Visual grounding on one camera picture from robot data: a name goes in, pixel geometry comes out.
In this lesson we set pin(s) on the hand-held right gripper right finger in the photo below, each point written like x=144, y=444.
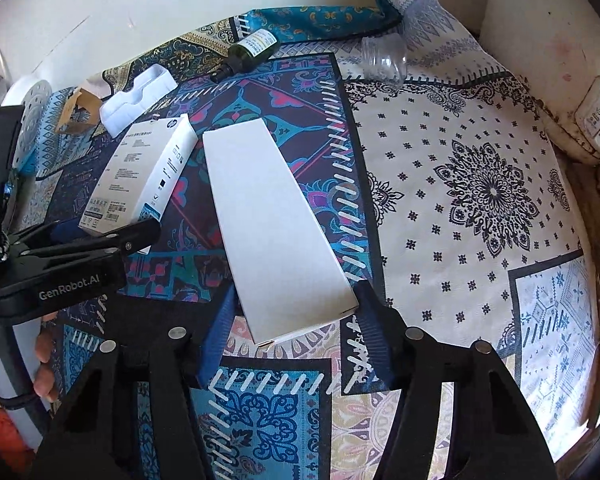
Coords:
x=375, y=345

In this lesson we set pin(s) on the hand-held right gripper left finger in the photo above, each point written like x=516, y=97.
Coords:
x=224, y=322

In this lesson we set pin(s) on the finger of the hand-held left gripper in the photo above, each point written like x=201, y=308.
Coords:
x=110, y=242

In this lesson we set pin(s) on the printed white box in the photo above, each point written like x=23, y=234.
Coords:
x=135, y=170

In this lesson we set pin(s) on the long white box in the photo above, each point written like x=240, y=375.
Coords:
x=275, y=220

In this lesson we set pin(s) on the person's left hand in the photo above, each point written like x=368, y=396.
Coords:
x=46, y=355

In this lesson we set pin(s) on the blue patterned tablecloth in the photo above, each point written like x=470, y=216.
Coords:
x=430, y=260

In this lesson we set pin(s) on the white plastic tray insert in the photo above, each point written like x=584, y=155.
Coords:
x=130, y=105

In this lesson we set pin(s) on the brown cardboard piece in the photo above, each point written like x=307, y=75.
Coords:
x=87, y=102

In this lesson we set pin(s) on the white perforated disc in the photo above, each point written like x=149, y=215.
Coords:
x=32, y=110

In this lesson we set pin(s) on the person's orange garment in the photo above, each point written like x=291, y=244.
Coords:
x=2, y=432

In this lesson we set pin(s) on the green glass bottle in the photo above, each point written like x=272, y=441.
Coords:
x=252, y=47

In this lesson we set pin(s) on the clear plastic jar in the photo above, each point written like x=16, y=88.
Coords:
x=385, y=57

